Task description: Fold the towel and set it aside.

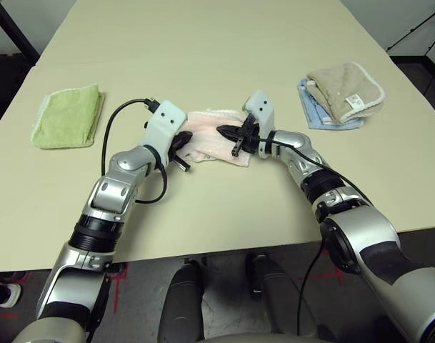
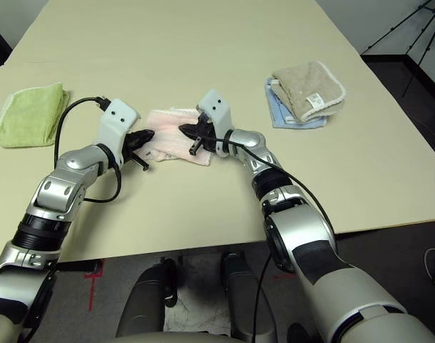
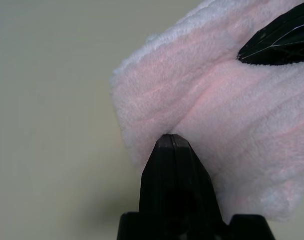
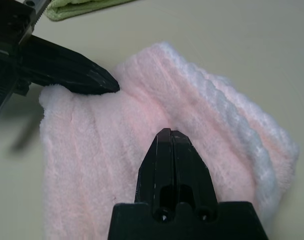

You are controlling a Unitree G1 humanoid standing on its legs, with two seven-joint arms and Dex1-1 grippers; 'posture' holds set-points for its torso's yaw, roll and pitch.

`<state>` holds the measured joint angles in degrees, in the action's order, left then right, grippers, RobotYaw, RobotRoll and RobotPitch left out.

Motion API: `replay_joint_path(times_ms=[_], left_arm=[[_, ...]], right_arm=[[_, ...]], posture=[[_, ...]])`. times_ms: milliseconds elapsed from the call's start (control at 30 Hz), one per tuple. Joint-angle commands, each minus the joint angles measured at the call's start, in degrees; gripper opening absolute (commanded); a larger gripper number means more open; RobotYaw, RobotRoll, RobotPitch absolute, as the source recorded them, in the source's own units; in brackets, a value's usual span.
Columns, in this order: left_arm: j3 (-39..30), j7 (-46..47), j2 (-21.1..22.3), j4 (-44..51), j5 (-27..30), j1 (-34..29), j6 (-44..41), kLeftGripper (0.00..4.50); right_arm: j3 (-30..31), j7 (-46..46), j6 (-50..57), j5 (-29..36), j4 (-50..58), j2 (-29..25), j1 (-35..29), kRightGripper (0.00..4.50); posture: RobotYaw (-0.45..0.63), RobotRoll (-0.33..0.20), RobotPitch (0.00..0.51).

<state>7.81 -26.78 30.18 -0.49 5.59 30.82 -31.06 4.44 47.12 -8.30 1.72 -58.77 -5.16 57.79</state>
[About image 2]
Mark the beige folded towel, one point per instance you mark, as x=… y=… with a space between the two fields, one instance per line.
x=310 y=89

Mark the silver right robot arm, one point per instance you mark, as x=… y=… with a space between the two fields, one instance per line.
x=299 y=236

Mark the grey left robot leg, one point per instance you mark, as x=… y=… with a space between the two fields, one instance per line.
x=145 y=303

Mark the beige robot torso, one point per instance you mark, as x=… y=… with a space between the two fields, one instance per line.
x=167 y=338

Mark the black table frame bar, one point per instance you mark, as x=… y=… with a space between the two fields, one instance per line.
x=78 y=266

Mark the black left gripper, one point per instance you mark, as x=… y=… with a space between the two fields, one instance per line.
x=129 y=150

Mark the red floor tape cross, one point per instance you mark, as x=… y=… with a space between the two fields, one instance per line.
x=93 y=286
x=285 y=276

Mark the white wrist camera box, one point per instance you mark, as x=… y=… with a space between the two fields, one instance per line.
x=115 y=125
x=217 y=114

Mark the white barcode label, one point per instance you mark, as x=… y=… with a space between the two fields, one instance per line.
x=315 y=100

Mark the light blue folded towel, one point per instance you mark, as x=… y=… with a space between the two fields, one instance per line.
x=278 y=110

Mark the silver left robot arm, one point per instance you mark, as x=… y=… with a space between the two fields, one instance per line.
x=53 y=214

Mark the black tripod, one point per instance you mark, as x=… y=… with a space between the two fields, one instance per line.
x=399 y=28

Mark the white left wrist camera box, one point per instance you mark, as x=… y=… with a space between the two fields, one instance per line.
x=115 y=125

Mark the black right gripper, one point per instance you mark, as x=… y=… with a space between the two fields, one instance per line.
x=204 y=137

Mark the pink towel with white trim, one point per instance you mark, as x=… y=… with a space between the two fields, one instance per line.
x=174 y=143

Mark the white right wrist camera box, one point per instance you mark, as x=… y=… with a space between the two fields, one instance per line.
x=217 y=114

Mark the grey robot leg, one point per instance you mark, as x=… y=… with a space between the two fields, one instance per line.
x=145 y=303
x=244 y=296

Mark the grey right robot leg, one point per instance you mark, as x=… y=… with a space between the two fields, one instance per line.
x=244 y=296

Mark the green folded towel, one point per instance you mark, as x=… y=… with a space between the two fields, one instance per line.
x=31 y=114

